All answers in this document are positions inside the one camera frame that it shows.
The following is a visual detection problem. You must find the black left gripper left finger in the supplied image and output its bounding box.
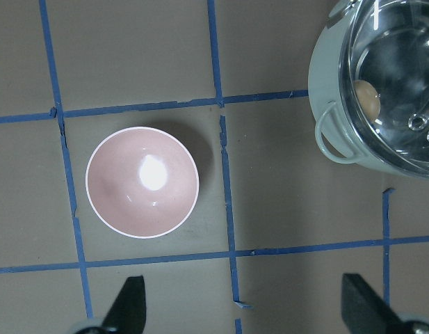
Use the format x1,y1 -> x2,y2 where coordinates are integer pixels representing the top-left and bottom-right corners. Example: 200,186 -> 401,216
101,276 -> 146,334

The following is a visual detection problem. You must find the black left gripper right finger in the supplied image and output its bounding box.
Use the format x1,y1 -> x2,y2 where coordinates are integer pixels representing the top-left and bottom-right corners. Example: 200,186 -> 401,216
341,273 -> 411,334

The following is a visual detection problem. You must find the beige egg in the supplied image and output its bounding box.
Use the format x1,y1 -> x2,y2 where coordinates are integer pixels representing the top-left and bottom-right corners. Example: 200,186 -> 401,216
353,80 -> 381,122

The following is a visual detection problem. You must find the glass pot lid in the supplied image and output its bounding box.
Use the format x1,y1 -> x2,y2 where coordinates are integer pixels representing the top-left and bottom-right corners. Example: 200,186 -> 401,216
339,1 -> 429,179

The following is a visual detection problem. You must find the pale green electric pot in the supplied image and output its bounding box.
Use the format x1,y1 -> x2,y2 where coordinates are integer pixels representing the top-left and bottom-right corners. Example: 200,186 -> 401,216
308,1 -> 414,177

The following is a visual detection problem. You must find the pink ceramic bowl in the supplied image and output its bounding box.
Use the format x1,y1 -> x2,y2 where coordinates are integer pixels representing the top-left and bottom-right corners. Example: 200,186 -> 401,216
86,127 -> 200,239

